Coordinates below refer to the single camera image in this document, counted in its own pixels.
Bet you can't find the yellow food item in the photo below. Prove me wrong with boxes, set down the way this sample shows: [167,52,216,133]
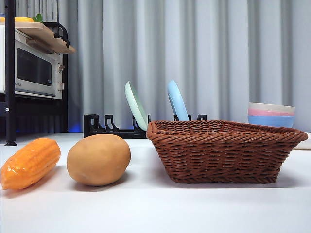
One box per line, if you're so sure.
[0,17,35,24]

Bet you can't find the wooden cutting board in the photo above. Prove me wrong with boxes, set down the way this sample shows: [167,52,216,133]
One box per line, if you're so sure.
[14,22,77,55]

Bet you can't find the light blue plate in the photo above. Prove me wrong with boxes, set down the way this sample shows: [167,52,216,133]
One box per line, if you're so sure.
[167,80,190,122]

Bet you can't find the grey pleated curtain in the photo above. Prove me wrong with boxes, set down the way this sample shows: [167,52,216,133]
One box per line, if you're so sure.
[14,0,311,134]

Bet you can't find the pale green plate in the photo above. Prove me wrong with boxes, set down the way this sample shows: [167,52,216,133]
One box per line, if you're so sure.
[124,81,150,132]

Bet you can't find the black dish rack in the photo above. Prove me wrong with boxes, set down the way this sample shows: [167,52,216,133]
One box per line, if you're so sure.
[83,114,207,139]

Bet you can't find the white microwave oven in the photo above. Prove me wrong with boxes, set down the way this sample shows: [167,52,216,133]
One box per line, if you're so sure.
[0,23,66,100]

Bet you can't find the brown wicker basket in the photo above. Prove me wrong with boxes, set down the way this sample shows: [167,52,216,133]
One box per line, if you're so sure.
[146,120,309,184]

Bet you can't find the black metal shelf frame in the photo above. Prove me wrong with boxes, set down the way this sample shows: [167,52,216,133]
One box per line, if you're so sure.
[0,0,71,147]

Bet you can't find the blue bowl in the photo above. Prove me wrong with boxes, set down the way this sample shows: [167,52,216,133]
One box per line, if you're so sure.
[247,115,296,128]

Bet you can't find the white plate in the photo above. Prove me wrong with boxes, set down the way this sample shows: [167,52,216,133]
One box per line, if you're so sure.
[296,133,311,150]

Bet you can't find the tan potato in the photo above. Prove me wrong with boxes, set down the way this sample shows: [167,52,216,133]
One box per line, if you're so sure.
[67,133,132,187]

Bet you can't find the beige bowl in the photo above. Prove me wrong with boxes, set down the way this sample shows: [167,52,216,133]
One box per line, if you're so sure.
[248,102,296,114]

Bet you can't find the pink bowl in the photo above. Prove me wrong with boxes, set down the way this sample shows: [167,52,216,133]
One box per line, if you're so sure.
[248,108,296,117]

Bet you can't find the orange corn cob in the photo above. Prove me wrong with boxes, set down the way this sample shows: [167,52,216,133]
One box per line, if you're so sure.
[0,138,61,190]

